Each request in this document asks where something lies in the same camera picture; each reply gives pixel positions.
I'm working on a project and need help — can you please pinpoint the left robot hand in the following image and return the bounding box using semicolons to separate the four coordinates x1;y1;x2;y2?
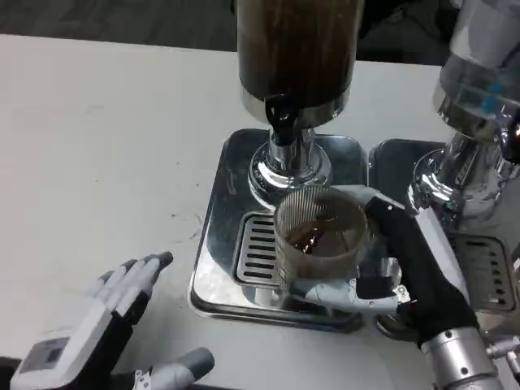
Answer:
10;250;215;390

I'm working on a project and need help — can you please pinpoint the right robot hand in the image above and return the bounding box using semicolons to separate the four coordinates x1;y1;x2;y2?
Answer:
290;184;480;350

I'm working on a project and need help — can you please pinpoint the clear ribbed glass cup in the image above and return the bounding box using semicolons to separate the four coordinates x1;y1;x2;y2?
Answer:
272;189;371;282

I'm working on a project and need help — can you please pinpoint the steel drip tray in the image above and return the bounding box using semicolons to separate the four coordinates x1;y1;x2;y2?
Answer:
368;138;520;340
188;128;369;332

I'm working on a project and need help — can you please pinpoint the black tap of clear dispenser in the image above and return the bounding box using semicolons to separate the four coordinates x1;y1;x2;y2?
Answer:
501;121;520;166

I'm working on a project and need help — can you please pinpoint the clear drink dispenser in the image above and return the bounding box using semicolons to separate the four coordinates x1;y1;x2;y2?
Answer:
408;0;520;223

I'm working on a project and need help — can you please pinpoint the black tap of dark dispenser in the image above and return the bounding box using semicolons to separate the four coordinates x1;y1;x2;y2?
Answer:
264;93;296;145

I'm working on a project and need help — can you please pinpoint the dark drink dispenser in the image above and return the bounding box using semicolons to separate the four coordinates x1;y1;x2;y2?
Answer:
235;0;365;212

